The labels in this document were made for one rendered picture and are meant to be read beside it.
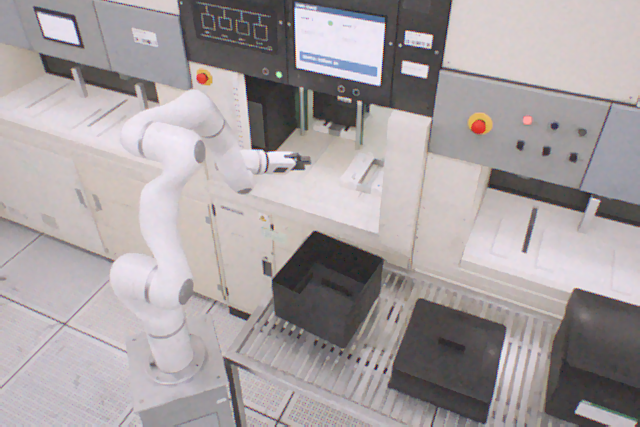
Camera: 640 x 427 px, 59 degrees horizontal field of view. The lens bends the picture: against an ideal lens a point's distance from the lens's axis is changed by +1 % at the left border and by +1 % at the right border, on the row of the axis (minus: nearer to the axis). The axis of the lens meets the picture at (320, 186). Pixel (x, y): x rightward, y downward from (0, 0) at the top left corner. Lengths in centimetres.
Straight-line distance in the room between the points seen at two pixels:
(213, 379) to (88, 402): 109
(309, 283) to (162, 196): 75
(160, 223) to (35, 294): 191
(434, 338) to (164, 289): 81
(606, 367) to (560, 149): 58
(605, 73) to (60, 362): 253
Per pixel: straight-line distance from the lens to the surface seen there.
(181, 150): 140
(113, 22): 219
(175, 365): 182
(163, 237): 151
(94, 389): 286
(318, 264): 208
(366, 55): 168
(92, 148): 272
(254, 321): 194
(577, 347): 170
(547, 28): 155
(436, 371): 173
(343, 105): 245
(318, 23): 171
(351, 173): 227
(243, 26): 185
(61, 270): 341
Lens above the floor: 229
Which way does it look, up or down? 39 degrees down
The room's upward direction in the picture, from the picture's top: straight up
